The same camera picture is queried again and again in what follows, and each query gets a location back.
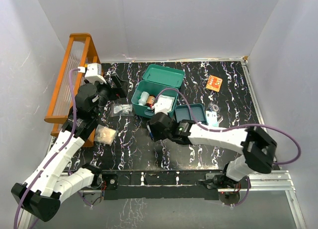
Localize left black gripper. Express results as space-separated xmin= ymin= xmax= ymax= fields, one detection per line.
xmin=89 ymin=75 xmax=128 ymax=119

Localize small white blue bottle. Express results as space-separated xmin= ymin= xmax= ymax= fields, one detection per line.
xmin=146 ymin=124 xmax=153 ymax=140

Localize white plastic medicine bottle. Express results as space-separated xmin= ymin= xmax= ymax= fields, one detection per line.
xmin=138 ymin=91 xmax=149 ymax=106

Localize amber bottle orange label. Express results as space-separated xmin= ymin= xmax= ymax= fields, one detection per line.
xmin=146 ymin=95 xmax=156 ymax=108

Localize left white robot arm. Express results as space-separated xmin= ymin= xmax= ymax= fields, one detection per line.
xmin=11 ymin=74 xmax=128 ymax=222

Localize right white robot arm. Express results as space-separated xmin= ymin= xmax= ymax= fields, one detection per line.
xmin=149 ymin=113 xmax=277 ymax=189

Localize green medicine box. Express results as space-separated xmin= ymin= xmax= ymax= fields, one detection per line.
xmin=131 ymin=64 xmax=185 ymax=118

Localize small clear plastic packet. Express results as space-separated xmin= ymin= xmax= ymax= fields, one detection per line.
xmin=110 ymin=103 xmax=134 ymax=117

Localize dark blue divided tray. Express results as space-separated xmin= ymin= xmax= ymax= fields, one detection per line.
xmin=174 ymin=103 xmax=207 ymax=125

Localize clear bag cotton balls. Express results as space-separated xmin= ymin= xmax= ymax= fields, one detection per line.
xmin=94 ymin=125 xmax=117 ymax=145

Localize orange wooden rack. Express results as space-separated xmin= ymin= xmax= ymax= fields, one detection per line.
xmin=44 ymin=33 xmax=100 ymax=137

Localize small scissors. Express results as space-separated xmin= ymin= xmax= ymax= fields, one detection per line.
xmin=217 ymin=116 xmax=223 ymax=125

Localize orange patterned card packet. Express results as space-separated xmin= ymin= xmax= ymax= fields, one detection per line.
xmin=205 ymin=75 xmax=223 ymax=92

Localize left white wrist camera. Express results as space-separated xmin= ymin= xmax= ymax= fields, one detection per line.
xmin=78 ymin=63 xmax=106 ymax=84

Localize black front mounting rail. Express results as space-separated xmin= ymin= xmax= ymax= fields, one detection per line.
xmin=99 ymin=169 xmax=251 ymax=201

